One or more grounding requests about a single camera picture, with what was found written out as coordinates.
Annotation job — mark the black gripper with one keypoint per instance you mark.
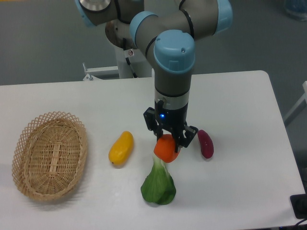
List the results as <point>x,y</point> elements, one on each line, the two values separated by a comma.
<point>173,121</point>

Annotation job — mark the orange fruit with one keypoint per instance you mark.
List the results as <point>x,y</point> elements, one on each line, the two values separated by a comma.
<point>165,148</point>

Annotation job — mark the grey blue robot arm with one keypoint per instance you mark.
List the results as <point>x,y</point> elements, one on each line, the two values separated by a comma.
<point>168,44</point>

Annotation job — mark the yellow mango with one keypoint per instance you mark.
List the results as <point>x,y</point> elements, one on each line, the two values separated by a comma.
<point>121,149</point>

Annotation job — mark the green bok choy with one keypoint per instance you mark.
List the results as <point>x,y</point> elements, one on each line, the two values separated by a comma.
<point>158,187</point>

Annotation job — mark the woven wicker basket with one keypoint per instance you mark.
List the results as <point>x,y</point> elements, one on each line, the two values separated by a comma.
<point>50,156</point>

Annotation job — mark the black device at table edge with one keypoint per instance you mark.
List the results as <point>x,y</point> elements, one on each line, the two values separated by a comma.
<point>299,205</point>

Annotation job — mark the blue object top right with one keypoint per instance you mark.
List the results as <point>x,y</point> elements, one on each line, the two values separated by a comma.
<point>296,9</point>

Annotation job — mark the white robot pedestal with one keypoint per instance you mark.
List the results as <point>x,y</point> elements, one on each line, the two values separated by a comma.
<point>131,63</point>

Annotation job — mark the white frame at right edge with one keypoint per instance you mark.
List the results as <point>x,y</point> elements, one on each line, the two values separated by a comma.
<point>297,108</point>

